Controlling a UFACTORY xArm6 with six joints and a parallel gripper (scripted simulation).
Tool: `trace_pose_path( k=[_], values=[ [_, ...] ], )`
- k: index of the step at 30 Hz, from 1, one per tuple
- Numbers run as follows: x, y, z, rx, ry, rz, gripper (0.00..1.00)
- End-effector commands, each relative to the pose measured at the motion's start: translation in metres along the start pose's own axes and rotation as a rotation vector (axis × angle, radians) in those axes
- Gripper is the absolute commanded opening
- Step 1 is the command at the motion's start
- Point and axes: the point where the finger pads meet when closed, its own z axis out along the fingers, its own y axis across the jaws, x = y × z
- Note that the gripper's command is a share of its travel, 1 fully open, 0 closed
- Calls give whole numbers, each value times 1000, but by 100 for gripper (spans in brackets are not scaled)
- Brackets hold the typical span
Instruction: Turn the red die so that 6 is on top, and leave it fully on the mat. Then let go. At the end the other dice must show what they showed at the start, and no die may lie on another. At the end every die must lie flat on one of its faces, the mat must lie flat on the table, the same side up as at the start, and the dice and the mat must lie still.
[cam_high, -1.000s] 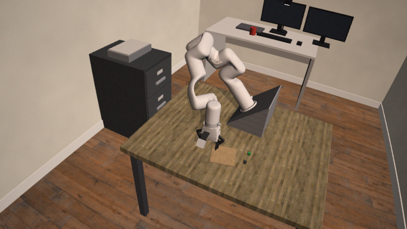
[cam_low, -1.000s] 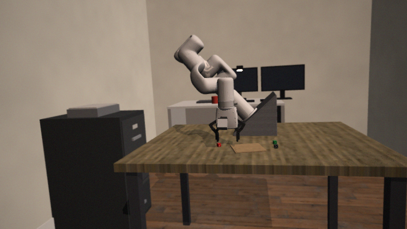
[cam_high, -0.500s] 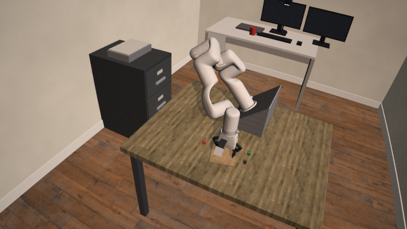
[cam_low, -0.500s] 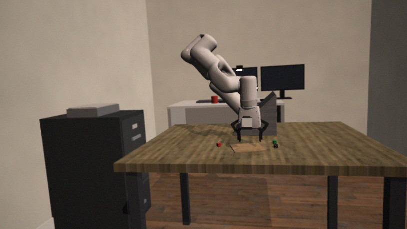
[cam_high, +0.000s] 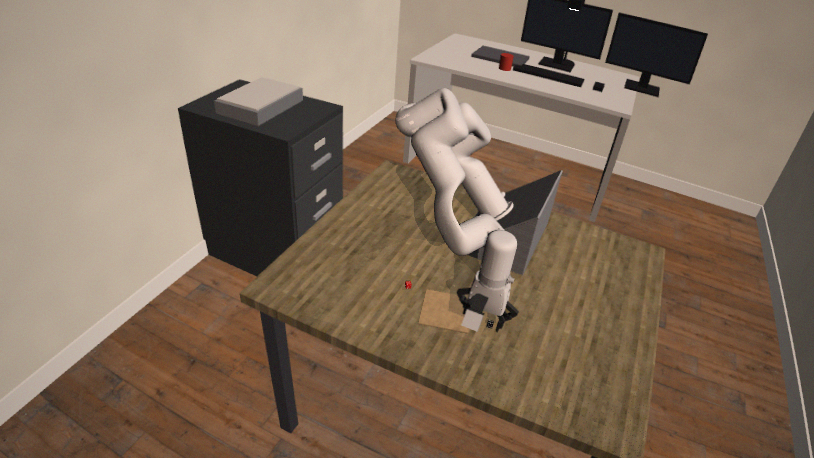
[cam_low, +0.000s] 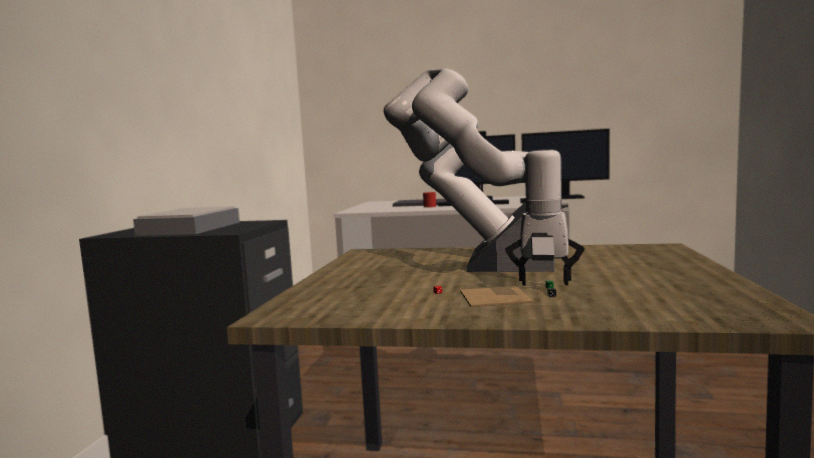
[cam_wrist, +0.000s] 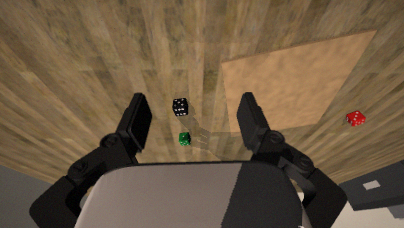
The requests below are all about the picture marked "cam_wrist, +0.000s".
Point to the tan square mat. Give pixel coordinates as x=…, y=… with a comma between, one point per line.
x=293, y=85

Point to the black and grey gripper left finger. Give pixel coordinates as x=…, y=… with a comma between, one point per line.
x=59, y=206

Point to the green die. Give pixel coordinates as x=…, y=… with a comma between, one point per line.
x=184, y=139

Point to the black die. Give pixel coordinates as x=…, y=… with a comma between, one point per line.
x=180, y=107

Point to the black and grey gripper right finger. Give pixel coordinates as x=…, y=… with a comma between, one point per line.
x=323, y=199

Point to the red die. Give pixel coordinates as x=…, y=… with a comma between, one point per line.
x=355, y=118

